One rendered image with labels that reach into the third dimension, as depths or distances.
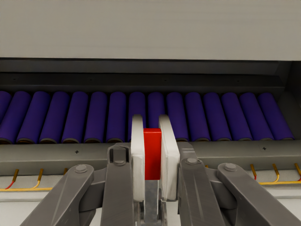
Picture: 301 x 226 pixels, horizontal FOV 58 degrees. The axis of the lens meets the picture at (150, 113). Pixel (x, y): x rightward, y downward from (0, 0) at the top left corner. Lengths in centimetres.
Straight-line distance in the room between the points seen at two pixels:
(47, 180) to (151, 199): 10
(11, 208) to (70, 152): 6
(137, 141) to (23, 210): 13
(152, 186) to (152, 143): 3
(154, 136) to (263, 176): 13
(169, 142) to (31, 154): 13
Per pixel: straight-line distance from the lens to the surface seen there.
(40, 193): 25
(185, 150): 17
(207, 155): 24
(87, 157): 24
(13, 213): 26
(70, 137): 26
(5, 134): 28
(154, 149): 18
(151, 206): 20
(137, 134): 17
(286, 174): 29
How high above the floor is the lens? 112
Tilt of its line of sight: 28 degrees down
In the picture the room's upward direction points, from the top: 2 degrees clockwise
